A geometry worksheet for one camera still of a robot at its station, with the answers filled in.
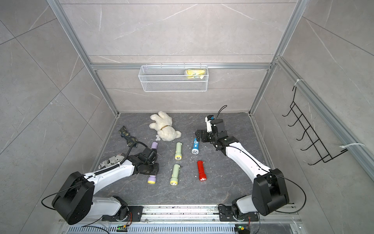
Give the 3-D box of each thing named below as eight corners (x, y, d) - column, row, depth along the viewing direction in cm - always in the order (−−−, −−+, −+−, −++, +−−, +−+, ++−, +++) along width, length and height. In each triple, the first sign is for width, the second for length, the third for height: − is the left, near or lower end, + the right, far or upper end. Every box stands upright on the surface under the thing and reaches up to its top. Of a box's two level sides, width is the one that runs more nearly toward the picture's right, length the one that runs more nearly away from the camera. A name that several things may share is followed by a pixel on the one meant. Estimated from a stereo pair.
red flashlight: (199, 181, 86) (200, 180, 84) (196, 162, 94) (197, 160, 92) (206, 180, 87) (207, 179, 85) (203, 162, 94) (203, 160, 92)
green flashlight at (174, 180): (170, 185, 85) (169, 183, 82) (174, 165, 93) (173, 163, 90) (177, 185, 85) (176, 183, 82) (180, 166, 92) (180, 164, 90)
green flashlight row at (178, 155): (175, 160, 95) (174, 158, 92) (176, 144, 102) (176, 142, 100) (181, 160, 95) (181, 158, 92) (182, 144, 102) (182, 142, 100)
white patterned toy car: (102, 172, 90) (98, 169, 87) (100, 166, 93) (97, 163, 90) (126, 160, 95) (123, 157, 92) (124, 155, 98) (121, 152, 95)
